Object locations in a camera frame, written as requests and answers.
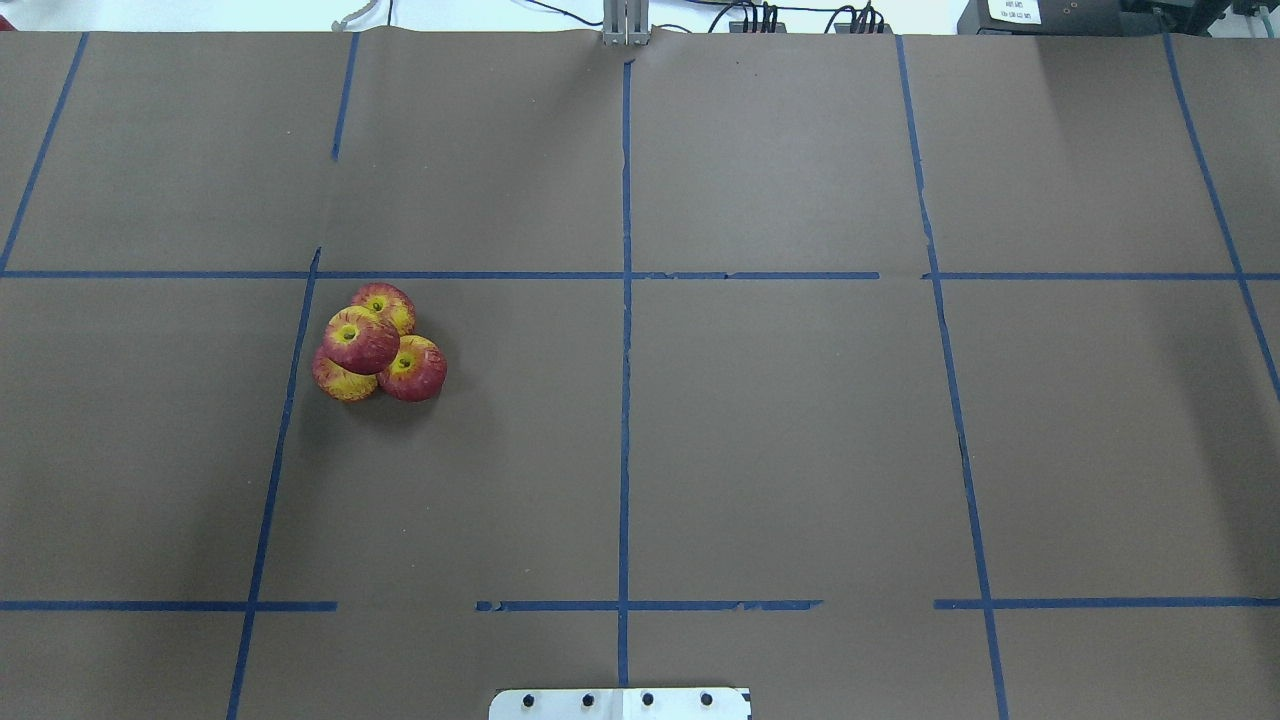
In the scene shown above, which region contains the red-yellow apple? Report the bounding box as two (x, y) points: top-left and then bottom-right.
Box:
(310, 348), (379, 404)
(376, 334), (448, 402)
(320, 305), (401, 375)
(349, 282), (417, 336)

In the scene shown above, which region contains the white mounting plate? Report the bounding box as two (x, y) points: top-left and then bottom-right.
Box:
(486, 685), (753, 719)

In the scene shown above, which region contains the aluminium frame post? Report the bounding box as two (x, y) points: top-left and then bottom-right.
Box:
(602, 0), (652, 47)

